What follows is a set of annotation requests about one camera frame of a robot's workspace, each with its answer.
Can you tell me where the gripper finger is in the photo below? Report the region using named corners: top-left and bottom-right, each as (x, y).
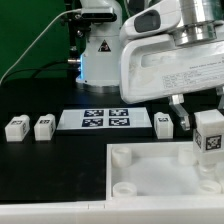
top-left (216, 85), bottom-right (224, 110)

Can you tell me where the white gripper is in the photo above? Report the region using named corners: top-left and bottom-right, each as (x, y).
top-left (120, 34), bottom-right (224, 131)

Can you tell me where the white square tabletop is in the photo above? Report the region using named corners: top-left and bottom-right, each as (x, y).
top-left (106, 142), bottom-right (224, 198)

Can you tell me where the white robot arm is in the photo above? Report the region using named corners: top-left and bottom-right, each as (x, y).
top-left (76, 0), bottom-right (224, 130)

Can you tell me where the white marker sheet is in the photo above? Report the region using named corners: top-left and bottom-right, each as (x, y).
top-left (57, 107), bottom-right (152, 130)

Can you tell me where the white L-shaped obstacle fence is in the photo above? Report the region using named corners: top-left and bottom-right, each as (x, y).
top-left (0, 196), bottom-right (224, 224)

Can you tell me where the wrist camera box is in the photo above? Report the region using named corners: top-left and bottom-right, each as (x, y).
top-left (119, 0), bottom-right (181, 44)

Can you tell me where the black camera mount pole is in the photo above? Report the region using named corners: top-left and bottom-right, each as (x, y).
top-left (61, 0), bottom-right (90, 82)

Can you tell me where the white camera cable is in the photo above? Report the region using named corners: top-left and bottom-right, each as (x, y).
top-left (0, 8), bottom-right (83, 85)

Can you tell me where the black cable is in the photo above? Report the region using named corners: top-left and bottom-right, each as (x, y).
top-left (0, 59), bottom-right (81, 87)

